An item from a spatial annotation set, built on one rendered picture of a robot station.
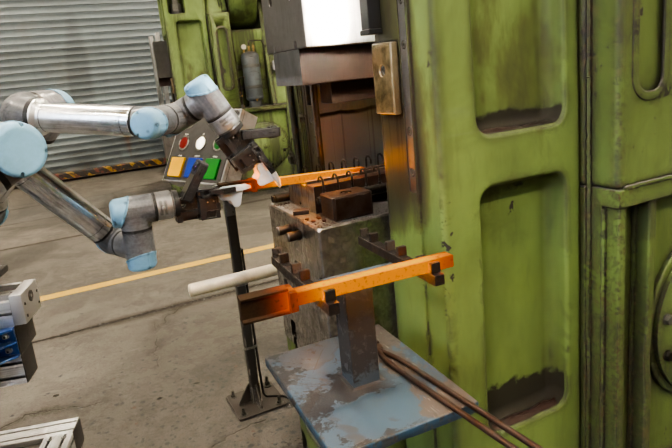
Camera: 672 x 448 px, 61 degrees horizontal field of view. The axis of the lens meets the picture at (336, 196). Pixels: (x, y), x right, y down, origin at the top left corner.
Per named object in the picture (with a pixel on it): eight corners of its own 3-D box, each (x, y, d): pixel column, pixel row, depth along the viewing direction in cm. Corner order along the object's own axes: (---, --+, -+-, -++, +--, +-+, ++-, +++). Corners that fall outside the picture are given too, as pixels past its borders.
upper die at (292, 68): (302, 85, 152) (298, 49, 150) (276, 86, 170) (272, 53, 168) (432, 71, 169) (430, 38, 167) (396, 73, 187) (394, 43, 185)
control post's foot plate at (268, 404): (238, 424, 221) (235, 403, 219) (223, 397, 241) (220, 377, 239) (290, 405, 230) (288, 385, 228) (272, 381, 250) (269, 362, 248)
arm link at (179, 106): (140, 116, 146) (173, 95, 143) (161, 112, 157) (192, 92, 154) (156, 143, 147) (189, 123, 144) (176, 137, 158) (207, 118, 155)
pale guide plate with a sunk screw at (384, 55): (394, 115, 136) (389, 41, 132) (376, 114, 144) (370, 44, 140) (402, 114, 137) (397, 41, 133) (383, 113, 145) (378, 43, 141)
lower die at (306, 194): (316, 213, 160) (313, 184, 158) (290, 201, 178) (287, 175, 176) (439, 187, 177) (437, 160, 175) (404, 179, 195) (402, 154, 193)
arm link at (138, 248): (142, 259, 156) (136, 220, 154) (164, 266, 149) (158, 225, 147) (115, 268, 151) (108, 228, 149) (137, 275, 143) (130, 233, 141)
